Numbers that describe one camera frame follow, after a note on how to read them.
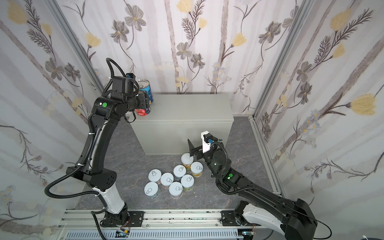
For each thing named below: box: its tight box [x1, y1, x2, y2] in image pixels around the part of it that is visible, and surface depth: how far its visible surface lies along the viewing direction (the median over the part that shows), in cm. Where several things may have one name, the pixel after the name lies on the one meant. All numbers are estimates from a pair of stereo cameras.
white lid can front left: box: [144, 181, 159, 199], surface depth 80 cm
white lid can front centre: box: [168, 181, 184, 199], surface depth 80 cm
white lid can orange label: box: [181, 152, 194, 170], surface depth 90 cm
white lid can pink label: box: [148, 168, 162, 185], surface depth 85 cm
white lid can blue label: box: [173, 164, 187, 181], surface depth 87 cm
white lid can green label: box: [180, 174, 195, 191], surface depth 83 cm
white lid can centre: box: [160, 172, 174, 189], surface depth 84 cm
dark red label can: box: [134, 107, 151, 117], surface depth 73 cm
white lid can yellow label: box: [190, 161, 204, 178], surface depth 88 cm
